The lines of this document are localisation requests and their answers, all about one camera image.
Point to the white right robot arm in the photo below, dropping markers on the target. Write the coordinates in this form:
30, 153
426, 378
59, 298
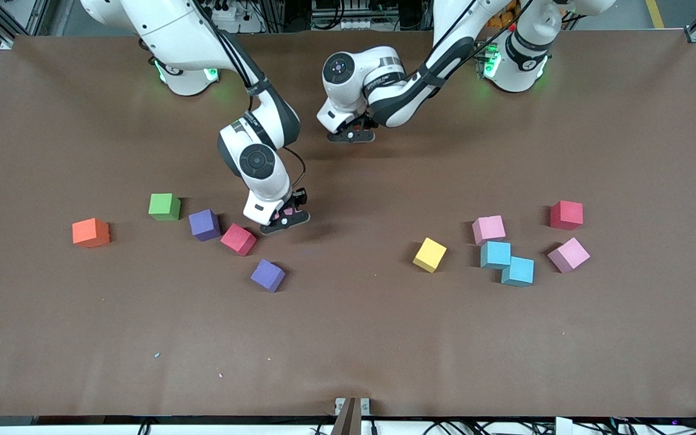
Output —
257, 160

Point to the purple foam block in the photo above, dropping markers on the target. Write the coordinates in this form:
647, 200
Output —
267, 275
204, 225

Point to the pink foam block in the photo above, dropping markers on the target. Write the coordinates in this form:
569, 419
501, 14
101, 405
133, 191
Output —
489, 229
288, 211
568, 254

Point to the yellow foam block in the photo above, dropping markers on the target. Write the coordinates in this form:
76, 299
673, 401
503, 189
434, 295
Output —
429, 254

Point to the blue foam block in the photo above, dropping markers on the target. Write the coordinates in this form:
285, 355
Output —
518, 272
494, 254

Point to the white socket strip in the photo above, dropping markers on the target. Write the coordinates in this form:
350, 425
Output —
357, 24

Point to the green foam block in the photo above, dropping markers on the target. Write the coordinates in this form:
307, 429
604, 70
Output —
164, 206

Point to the metal mount bracket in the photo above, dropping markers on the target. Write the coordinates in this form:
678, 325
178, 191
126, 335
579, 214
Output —
351, 414

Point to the red foam block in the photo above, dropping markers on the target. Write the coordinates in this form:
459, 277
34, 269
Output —
238, 239
566, 215

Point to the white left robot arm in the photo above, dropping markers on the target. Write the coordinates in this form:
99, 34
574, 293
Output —
337, 67

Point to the brown paper table cover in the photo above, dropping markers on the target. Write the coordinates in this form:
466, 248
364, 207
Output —
348, 338

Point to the pile of orange objects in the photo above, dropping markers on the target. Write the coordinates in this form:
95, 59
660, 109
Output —
502, 15

